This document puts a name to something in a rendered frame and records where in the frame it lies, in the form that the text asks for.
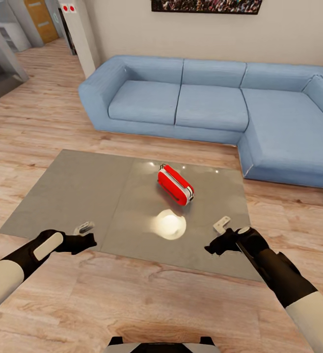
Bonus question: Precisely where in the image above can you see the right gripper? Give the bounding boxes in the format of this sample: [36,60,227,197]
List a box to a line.
[205,227,234,255]

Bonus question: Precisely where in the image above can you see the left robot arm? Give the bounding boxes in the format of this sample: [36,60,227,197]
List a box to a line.
[0,221,96,305]

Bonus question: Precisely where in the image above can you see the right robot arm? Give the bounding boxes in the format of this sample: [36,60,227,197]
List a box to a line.
[205,216,323,353]

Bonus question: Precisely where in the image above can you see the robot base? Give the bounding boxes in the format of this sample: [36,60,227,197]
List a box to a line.
[102,336,221,353]

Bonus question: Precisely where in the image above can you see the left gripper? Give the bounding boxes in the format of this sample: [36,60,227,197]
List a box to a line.
[70,233,96,255]

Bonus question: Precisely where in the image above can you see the radio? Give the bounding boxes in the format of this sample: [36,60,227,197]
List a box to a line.
[157,165,194,205]

